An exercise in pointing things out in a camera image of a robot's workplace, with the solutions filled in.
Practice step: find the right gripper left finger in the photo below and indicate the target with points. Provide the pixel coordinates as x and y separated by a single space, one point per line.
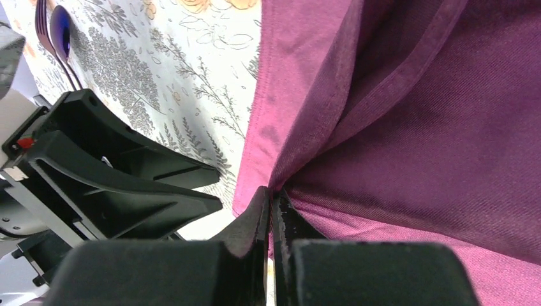
227 269

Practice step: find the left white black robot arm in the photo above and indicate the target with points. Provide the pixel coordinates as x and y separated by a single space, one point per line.
13 106

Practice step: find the purple satin napkin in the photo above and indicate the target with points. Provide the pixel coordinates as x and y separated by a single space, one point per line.
406 120

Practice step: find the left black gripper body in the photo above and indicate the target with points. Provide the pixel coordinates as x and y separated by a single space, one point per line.
31 209

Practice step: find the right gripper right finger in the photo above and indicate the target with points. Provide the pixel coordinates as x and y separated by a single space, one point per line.
311 269

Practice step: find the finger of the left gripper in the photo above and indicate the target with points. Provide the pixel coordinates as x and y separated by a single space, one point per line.
86 121
157 197

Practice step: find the floral tablecloth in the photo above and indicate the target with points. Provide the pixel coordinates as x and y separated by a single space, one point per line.
181 73

